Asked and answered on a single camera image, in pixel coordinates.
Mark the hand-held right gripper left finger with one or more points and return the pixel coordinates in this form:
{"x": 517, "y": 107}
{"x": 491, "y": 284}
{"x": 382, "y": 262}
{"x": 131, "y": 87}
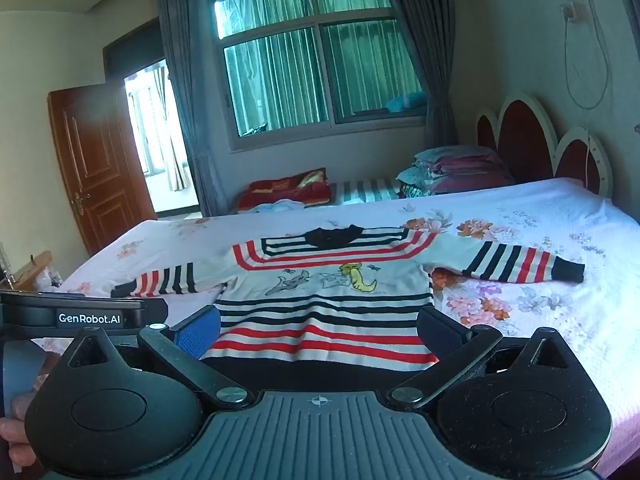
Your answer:
{"x": 199, "y": 334}

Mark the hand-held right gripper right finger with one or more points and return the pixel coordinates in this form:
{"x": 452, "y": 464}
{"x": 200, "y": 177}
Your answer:
{"x": 442, "y": 331}

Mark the striped cartoon print sweater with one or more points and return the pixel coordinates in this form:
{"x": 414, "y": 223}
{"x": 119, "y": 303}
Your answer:
{"x": 320, "y": 310}

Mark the person's left hand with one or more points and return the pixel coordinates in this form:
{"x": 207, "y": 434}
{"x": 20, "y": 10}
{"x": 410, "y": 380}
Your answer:
{"x": 17, "y": 430}

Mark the colourful folded blanket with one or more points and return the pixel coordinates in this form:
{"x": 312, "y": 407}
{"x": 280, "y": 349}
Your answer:
{"x": 412, "y": 190}

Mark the light blue cloth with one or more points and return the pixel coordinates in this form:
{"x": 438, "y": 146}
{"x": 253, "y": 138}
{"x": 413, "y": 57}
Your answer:
{"x": 280, "y": 206}

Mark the white floral bed sheet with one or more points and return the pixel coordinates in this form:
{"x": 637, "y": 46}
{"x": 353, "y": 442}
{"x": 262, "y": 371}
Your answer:
{"x": 550, "y": 220}

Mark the brown wooden door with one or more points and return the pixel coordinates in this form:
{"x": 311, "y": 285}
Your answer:
{"x": 100, "y": 160}

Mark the striped mattress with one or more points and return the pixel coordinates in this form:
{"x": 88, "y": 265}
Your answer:
{"x": 365, "y": 190}

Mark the red folded blanket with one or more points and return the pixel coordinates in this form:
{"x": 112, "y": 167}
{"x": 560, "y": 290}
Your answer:
{"x": 280, "y": 189}

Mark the grey and pink pillow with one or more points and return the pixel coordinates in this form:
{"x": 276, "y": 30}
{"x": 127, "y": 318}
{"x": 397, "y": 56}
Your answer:
{"x": 460, "y": 155}

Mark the grey blue curtain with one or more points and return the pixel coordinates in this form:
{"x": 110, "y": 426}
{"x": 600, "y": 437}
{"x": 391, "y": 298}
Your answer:
{"x": 195, "y": 135}
{"x": 430, "y": 60}

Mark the red and white headboard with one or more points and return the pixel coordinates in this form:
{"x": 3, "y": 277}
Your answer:
{"x": 525, "y": 135}

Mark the teal cloth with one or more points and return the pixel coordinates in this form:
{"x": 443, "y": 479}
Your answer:
{"x": 407, "y": 101}

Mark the sliding glass window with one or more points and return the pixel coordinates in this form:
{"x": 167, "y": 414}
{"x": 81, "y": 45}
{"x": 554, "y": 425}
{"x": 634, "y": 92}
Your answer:
{"x": 280, "y": 80}

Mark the wall socket with charger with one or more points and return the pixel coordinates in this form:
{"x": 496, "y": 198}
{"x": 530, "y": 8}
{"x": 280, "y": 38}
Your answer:
{"x": 574, "y": 11}

